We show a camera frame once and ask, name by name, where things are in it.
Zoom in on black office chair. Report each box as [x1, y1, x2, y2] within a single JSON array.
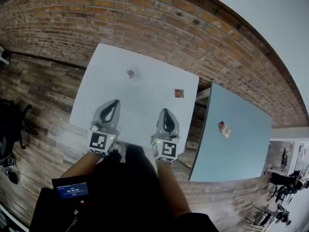
[[0, 98, 39, 159]]

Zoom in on black swivel chair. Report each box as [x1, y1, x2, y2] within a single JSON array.
[[267, 185, 299, 205]]

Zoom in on black chest-mounted screen device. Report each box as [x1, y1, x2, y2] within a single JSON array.
[[52, 174, 91, 200]]

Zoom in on black metal frame chair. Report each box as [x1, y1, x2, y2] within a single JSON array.
[[247, 203, 291, 227]]

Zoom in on clear packet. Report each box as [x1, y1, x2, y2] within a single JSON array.
[[126, 66, 143, 82]]

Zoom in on black headset with cables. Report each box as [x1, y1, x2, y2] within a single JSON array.
[[0, 153, 23, 186]]

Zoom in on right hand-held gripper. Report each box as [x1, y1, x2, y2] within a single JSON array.
[[150, 108, 182, 163]]

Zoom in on person's black clothing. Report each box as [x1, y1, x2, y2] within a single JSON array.
[[28, 144, 220, 232]]

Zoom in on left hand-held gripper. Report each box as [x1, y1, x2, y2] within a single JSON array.
[[88, 99, 121, 157]]

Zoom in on person's left forearm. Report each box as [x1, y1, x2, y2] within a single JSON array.
[[59, 151, 105, 179]]

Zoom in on person's right forearm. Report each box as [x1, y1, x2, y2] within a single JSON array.
[[155, 159, 193, 219]]

